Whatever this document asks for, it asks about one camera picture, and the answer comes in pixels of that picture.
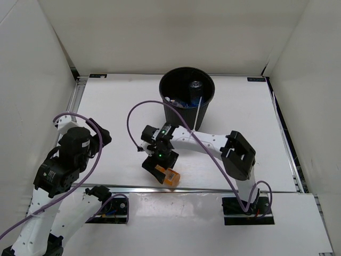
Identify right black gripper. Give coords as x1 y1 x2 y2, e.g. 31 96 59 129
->
142 147 179 184

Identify orange juice bottle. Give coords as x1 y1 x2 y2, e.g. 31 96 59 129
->
155 165 181 188

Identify clear bottle light blue label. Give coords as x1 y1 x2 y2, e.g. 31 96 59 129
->
174 100 192 108

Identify clear bottle red label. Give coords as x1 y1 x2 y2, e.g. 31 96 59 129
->
165 97 178 106

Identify clear bottle dark blue label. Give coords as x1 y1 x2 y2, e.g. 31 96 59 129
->
189 81 204 107

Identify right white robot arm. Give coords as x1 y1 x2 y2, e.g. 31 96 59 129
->
139 123 259 214

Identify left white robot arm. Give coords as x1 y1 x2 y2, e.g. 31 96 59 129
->
2 115 112 255

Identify black plastic bin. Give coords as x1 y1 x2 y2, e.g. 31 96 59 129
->
159 67 215 130

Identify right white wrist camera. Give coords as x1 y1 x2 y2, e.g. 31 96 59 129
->
137 141 150 155

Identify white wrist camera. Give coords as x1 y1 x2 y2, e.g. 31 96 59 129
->
137 141 150 155
54 115 79 135

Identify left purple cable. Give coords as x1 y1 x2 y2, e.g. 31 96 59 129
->
0 113 131 241

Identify purple cable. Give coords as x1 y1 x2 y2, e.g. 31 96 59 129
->
126 100 273 218
0 113 131 241

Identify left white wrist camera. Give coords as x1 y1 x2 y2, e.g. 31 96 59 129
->
54 115 79 135

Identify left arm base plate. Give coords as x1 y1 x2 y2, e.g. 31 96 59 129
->
86 194 129 224

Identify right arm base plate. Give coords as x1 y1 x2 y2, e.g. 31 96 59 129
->
222 196 275 226

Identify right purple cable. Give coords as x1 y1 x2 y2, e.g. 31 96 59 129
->
126 100 273 218

